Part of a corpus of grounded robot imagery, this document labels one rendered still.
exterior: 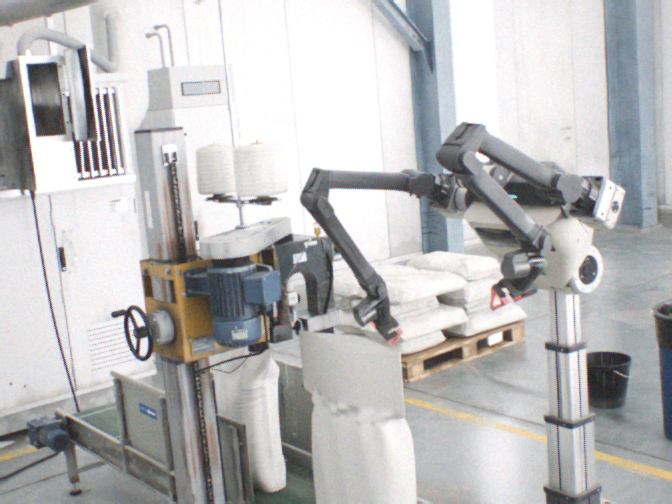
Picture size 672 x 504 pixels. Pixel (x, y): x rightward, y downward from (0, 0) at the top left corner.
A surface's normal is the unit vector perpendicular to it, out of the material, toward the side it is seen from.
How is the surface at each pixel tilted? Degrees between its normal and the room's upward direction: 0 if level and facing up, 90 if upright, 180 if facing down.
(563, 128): 90
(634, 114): 90
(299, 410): 90
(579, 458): 90
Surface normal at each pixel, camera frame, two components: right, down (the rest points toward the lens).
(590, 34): 0.62, 0.07
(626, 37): -0.78, 0.17
